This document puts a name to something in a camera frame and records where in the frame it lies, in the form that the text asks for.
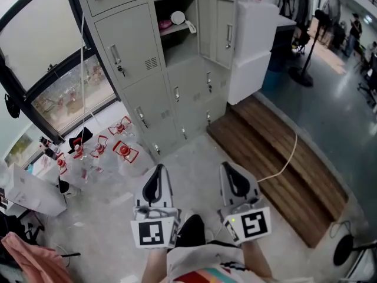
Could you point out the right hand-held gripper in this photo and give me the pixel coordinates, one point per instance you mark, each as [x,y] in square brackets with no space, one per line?
[254,223]

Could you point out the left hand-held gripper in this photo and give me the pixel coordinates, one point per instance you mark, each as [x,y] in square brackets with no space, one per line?
[150,231]

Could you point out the grey metal locker cabinet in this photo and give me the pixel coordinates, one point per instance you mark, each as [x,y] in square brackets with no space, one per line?
[132,40]

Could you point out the grey metal cabinet door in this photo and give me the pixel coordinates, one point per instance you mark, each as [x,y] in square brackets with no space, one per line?
[222,25]

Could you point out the person's right forearm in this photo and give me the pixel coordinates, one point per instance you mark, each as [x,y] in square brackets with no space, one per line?
[256,258]

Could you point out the person's left forearm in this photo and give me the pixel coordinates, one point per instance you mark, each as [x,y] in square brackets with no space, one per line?
[154,264]

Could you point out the person's white left shoe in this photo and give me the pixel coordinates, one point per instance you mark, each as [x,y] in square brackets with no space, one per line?
[188,216]

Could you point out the person's white shoe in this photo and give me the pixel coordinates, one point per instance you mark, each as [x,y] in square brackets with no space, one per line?
[188,216]
[209,234]

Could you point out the wooden slatted platform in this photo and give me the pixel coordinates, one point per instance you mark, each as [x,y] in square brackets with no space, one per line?
[265,158]

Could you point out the person's black trousers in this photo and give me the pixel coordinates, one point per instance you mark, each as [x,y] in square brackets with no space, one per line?
[191,228]

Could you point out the person's white right shoe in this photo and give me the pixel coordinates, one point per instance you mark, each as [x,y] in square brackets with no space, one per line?
[209,234]

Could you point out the person's white printed shirt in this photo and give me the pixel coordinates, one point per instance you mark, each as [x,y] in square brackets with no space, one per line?
[206,264]

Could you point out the black and white device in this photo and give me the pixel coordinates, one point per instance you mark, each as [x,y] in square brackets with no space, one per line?
[66,189]

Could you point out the black cloth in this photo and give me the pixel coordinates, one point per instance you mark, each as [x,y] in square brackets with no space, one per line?
[87,134]

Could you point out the thin black rod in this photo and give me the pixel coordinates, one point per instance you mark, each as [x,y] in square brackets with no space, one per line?
[70,254]

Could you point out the black bottle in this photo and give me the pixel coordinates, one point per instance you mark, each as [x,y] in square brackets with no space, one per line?
[51,153]
[44,141]

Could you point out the small white foam box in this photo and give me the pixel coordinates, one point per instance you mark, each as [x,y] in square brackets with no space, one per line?
[248,78]

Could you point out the black round stand base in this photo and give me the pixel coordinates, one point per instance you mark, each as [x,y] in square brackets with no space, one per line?
[343,249]

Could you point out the white carton box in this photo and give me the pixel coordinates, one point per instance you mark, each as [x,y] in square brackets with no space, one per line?
[32,193]

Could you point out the teal packet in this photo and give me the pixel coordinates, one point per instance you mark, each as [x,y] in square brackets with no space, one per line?
[30,169]

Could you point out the pink garment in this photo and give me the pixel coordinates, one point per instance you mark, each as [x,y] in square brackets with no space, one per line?
[29,258]

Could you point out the black tripod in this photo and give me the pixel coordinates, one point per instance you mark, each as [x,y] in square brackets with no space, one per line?
[17,225]

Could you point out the black standing fan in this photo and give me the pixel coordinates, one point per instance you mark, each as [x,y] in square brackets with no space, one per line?
[309,55]

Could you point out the black office chair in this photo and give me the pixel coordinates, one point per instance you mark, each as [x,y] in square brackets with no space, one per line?
[368,81]

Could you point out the white hanging tag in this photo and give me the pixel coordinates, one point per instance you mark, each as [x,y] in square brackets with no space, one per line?
[191,27]

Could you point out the pink pouch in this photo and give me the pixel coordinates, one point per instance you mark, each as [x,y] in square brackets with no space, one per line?
[165,24]

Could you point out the grey table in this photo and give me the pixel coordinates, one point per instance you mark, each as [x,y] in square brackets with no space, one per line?
[287,22]

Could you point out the white round container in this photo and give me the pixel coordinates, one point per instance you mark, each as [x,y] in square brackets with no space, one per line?
[177,18]

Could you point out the clothes rack with garments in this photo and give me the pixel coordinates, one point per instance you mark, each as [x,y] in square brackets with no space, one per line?
[294,1]

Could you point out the large industrial fan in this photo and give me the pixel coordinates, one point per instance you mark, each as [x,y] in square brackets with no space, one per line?
[331,7]

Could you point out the black window frame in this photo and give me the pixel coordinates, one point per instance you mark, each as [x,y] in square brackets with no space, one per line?
[41,118]

